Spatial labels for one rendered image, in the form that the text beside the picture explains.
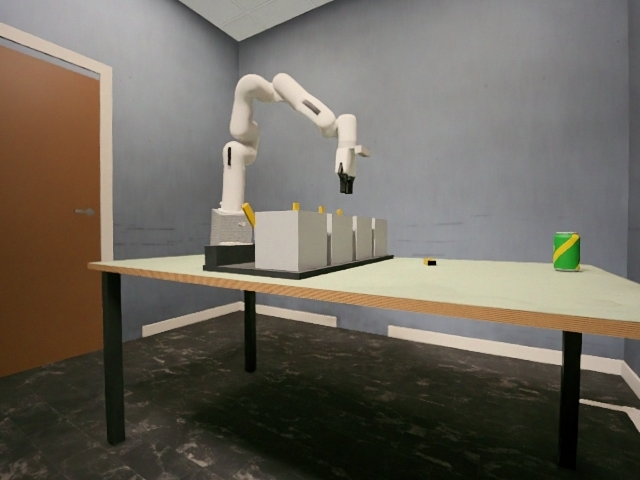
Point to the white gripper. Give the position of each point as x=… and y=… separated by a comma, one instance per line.
x=345, y=166

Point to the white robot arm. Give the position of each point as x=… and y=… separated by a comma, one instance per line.
x=284, y=89

